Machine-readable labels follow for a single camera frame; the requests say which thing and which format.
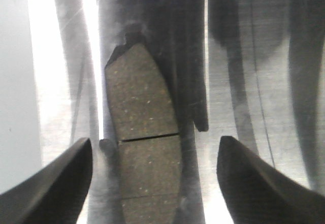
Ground grey brake pad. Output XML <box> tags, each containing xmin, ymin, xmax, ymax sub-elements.
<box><xmin>105</xmin><ymin>32</ymin><xmax>182</xmax><ymax>223</ymax></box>

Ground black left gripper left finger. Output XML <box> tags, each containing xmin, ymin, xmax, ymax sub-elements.
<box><xmin>1</xmin><ymin>138</ymin><xmax>92</xmax><ymax>223</ymax></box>

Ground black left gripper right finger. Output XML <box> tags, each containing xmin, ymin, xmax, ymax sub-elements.
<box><xmin>216</xmin><ymin>136</ymin><xmax>324</xmax><ymax>223</ymax></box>

